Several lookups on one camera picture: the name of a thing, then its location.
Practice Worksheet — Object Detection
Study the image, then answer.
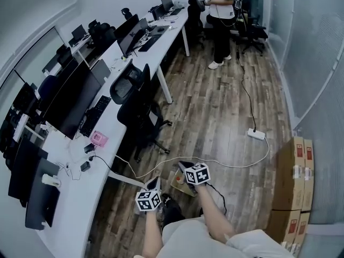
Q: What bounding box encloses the person's left forearm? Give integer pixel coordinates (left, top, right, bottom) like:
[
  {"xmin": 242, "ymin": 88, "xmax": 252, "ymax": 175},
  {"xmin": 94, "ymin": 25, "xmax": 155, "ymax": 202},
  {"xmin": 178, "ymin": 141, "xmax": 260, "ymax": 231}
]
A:
[{"xmin": 141, "ymin": 210, "xmax": 165, "ymax": 258}]

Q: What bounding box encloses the person's light grey clothing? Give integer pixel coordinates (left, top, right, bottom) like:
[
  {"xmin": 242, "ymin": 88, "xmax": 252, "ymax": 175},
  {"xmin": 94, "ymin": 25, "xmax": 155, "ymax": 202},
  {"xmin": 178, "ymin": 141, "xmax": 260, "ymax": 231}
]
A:
[{"xmin": 134, "ymin": 216, "xmax": 296, "ymax": 258}]

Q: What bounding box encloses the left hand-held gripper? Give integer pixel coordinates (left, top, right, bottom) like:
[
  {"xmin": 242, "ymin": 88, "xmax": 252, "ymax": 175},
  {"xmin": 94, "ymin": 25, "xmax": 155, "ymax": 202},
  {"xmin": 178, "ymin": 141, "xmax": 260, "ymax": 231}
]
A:
[{"xmin": 135, "ymin": 176, "xmax": 163, "ymax": 214}]

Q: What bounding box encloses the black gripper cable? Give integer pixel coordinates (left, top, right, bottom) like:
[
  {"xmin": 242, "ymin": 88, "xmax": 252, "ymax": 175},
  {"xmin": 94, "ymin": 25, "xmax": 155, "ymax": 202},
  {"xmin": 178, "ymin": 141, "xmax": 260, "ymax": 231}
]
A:
[{"xmin": 205, "ymin": 183, "xmax": 228, "ymax": 216}]

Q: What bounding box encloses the black mesh office chair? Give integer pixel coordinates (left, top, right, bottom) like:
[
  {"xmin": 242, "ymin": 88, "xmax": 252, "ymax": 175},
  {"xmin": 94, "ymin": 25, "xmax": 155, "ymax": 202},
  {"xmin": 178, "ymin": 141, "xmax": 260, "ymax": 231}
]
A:
[{"xmin": 109, "ymin": 59, "xmax": 173, "ymax": 163}]

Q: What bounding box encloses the white back-row desk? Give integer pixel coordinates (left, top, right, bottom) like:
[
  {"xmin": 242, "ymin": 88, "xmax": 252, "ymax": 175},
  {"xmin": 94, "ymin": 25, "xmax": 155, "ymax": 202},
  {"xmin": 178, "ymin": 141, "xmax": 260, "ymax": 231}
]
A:
[{"xmin": 41, "ymin": 33, "xmax": 94, "ymax": 76}]

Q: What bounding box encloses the person's black shoe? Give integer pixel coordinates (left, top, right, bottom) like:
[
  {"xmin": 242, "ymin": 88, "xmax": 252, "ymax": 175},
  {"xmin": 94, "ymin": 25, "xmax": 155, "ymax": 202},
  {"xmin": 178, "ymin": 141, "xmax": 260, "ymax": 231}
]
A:
[{"xmin": 160, "ymin": 193, "xmax": 187, "ymax": 227}]

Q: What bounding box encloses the white floor cable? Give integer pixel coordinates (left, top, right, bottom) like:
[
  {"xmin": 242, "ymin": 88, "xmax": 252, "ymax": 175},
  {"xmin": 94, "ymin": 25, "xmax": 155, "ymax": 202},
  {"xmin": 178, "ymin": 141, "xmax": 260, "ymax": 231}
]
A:
[{"xmin": 114, "ymin": 137, "xmax": 270, "ymax": 180}]

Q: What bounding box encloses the small pink box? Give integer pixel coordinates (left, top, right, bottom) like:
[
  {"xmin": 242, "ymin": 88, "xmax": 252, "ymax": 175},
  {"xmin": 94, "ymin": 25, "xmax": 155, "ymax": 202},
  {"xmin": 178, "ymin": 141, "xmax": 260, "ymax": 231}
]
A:
[{"xmin": 90, "ymin": 131, "xmax": 109, "ymax": 147}]

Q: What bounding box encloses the white power strip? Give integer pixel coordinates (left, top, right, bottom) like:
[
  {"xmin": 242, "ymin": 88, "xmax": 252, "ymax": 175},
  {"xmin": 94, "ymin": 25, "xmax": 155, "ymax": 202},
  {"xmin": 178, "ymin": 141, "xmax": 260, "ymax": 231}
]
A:
[{"xmin": 247, "ymin": 127, "xmax": 267, "ymax": 140}]

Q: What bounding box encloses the large brown cardboard carton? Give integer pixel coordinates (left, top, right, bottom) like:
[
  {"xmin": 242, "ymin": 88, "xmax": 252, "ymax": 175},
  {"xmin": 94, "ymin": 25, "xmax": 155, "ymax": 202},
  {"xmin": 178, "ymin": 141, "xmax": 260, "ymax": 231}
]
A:
[
  {"xmin": 264, "ymin": 209, "xmax": 302, "ymax": 245},
  {"xmin": 292, "ymin": 212, "xmax": 312, "ymax": 246},
  {"xmin": 271, "ymin": 136, "xmax": 306, "ymax": 212},
  {"xmin": 300, "ymin": 138, "xmax": 316, "ymax": 213}
]

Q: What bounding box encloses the white cup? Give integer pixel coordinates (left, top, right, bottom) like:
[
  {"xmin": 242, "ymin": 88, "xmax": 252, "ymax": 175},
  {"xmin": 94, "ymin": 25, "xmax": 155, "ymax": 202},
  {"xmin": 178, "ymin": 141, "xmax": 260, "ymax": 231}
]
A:
[{"xmin": 41, "ymin": 173, "xmax": 62, "ymax": 187}]

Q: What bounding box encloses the person's right forearm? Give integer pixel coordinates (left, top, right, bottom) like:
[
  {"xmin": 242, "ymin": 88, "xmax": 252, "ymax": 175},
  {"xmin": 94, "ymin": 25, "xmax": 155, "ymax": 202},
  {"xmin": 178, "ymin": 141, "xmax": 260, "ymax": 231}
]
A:
[{"xmin": 195, "ymin": 184, "xmax": 235, "ymax": 242}]

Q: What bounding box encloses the black floor cable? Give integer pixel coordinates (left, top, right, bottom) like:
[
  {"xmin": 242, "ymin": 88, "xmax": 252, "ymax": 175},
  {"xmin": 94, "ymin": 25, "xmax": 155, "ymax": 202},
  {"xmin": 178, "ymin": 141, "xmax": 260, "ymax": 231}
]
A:
[{"xmin": 235, "ymin": 49, "xmax": 257, "ymax": 131}]

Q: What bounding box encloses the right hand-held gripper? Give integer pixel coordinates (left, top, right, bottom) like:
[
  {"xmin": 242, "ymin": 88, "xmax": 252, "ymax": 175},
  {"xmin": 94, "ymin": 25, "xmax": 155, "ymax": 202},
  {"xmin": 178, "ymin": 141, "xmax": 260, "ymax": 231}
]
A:
[{"xmin": 178, "ymin": 161, "xmax": 211, "ymax": 196}]

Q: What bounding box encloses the large black monitor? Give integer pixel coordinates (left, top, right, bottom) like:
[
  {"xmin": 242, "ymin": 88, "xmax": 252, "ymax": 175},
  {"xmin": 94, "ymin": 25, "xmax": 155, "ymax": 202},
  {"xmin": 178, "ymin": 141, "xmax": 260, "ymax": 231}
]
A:
[{"xmin": 42, "ymin": 60, "xmax": 103, "ymax": 141}]

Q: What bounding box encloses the grey laptop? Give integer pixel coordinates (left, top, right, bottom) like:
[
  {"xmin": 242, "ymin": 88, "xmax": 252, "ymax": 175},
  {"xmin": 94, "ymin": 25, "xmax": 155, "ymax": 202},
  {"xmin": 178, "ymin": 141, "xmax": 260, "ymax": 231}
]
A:
[{"xmin": 90, "ymin": 59, "xmax": 112, "ymax": 86}]

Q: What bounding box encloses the dark blue office chair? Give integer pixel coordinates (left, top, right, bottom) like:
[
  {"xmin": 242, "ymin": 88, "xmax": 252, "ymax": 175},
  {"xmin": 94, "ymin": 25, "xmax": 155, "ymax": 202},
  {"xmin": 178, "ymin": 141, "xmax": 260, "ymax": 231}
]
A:
[{"xmin": 37, "ymin": 75, "xmax": 61, "ymax": 110}]

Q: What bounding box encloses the long white table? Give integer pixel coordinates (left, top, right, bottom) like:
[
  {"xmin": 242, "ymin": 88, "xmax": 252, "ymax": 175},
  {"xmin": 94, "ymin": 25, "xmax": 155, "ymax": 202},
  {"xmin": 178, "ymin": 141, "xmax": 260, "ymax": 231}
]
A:
[{"xmin": 34, "ymin": 5, "xmax": 191, "ymax": 258}]

